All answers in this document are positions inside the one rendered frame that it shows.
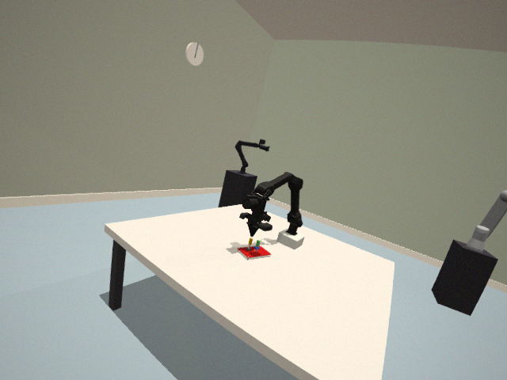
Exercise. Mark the red circuit board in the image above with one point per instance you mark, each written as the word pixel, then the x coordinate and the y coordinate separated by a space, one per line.
pixel 254 251

